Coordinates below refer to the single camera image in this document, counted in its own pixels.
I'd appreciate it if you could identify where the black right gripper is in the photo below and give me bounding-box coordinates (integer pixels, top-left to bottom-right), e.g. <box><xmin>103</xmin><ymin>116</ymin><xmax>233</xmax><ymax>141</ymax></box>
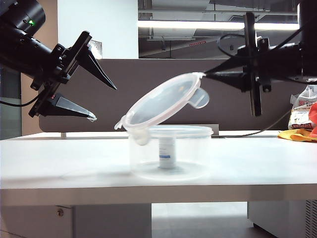
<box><xmin>204</xmin><ymin>11</ymin><xmax>303</xmax><ymax>118</ymax></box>

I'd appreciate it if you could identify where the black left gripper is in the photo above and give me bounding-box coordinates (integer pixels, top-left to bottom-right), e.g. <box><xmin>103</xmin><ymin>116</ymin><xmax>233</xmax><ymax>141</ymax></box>
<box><xmin>28</xmin><ymin>30</ymin><xmax>118</xmax><ymax>123</ymax></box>

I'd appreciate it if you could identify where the round clear plastic lid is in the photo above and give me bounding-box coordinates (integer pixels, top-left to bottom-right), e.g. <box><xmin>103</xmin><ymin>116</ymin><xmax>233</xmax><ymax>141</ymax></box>
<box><xmin>114</xmin><ymin>71</ymin><xmax>211</xmax><ymax>147</ymax></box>

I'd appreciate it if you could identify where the round clear plastic box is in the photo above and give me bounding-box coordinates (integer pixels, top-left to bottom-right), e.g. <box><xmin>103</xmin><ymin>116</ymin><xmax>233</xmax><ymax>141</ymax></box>
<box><xmin>128</xmin><ymin>124</ymin><xmax>214</xmax><ymax>181</ymax></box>

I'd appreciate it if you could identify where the small white medicine bottle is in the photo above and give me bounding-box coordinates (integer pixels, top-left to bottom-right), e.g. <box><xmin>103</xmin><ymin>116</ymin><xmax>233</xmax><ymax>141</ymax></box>
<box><xmin>158</xmin><ymin>137</ymin><xmax>177</xmax><ymax>170</ymax></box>

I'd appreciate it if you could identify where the long ceiling light strip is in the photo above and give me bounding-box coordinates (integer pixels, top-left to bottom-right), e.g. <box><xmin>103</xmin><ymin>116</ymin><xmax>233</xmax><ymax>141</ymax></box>
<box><xmin>138</xmin><ymin>20</ymin><xmax>299</xmax><ymax>32</ymax></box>

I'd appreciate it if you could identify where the white printed plastic bag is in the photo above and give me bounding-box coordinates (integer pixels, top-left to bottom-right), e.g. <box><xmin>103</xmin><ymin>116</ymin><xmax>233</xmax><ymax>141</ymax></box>
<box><xmin>288</xmin><ymin>84</ymin><xmax>317</xmax><ymax>131</ymax></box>

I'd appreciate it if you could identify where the grey desk divider panel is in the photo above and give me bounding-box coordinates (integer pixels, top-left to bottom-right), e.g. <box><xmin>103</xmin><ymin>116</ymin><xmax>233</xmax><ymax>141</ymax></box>
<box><xmin>38</xmin><ymin>59</ymin><xmax>309</xmax><ymax>133</ymax></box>

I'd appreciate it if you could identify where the yellow cloth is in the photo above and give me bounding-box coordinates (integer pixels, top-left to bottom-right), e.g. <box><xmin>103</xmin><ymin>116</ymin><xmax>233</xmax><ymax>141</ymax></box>
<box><xmin>277</xmin><ymin>128</ymin><xmax>317</xmax><ymax>144</ymax></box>

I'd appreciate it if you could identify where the red cloth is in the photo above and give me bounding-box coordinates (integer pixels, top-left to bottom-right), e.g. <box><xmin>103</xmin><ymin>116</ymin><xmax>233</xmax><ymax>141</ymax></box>
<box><xmin>308</xmin><ymin>102</ymin><xmax>317</xmax><ymax>141</ymax></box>

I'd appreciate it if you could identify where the white under-desk cabinet with lock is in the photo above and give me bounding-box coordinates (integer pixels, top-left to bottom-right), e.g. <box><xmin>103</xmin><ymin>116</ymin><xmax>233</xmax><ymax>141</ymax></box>
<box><xmin>0</xmin><ymin>204</ymin><xmax>153</xmax><ymax>238</ymax></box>

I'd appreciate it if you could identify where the white vented under-desk case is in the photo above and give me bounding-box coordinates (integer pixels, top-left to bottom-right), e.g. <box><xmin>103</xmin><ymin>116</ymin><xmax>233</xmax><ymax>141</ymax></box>
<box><xmin>247</xmin><ymin>199</ymin><xmax>317</xmax><ymax>238</ymax></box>

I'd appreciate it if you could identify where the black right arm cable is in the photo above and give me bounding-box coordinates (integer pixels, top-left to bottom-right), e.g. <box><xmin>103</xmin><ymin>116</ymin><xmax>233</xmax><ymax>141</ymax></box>
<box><xmin>217</xmin><ymin>33</ymin><xmax>251</xmax><ymax>61</ymax></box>

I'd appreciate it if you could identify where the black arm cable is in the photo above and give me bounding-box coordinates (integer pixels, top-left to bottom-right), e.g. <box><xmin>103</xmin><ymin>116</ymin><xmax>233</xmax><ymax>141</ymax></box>
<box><xmin>217</xmin><ymin>33</ymin><xmax>251</xmax><ymax>61</ymax></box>
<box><xmin>0</xmin><ymin>97</ymin><xmax>38</xmax><ymax>108</ymax></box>

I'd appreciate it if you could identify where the silver wall plate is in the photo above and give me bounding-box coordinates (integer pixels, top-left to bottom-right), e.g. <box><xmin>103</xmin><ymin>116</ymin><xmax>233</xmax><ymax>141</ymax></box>
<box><xmin>90</xmin><ymin>40</ymin><xmax>103</xmax><ymax>60</ymax></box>

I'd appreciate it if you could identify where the grey cable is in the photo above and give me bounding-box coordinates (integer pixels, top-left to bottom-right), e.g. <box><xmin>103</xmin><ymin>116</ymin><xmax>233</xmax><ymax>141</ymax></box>
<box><xmin>219</xmin><ymin>108</ymin><xmax>293</xmax><ymax>138</ymax></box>

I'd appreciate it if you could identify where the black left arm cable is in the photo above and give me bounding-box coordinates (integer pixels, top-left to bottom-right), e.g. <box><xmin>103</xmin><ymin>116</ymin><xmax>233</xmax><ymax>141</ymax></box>
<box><xmin>0</xmin><ymin>97</ymin><xmax>38</xmax><ymax>108</ymax></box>

